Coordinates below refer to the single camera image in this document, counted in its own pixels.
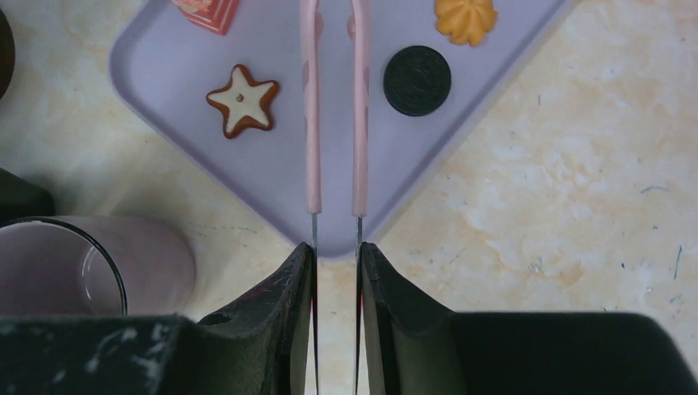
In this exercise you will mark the star-shaped iced cookie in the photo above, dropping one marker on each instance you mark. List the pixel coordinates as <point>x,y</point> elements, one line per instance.
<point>244,103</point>

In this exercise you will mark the red striped cake piece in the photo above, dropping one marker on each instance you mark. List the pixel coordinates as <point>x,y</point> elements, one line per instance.
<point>212,15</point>

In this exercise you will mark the purple mug black handle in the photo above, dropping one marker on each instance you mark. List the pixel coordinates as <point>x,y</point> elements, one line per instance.
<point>97,265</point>

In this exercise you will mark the cream mug black handle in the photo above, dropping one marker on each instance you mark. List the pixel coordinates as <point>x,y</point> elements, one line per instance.
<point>20,198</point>

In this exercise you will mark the lavender serving tray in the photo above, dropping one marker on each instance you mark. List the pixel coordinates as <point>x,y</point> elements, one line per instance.
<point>162,66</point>

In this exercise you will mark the orange swirl cookie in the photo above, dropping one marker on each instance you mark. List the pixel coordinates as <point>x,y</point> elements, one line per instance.
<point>465,21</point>

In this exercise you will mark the pink food tongs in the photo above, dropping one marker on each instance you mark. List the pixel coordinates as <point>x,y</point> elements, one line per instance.
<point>358,27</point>

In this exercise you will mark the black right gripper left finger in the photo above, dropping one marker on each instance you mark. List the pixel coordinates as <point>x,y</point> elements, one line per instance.
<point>257,344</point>

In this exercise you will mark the brown saucer near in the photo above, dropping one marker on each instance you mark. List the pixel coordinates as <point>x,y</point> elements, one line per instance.
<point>8,54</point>

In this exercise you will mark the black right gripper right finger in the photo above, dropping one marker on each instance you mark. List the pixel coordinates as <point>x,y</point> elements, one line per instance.
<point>416,345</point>

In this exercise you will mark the black sandwich cookie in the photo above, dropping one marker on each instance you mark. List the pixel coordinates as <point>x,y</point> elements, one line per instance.
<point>417,80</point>

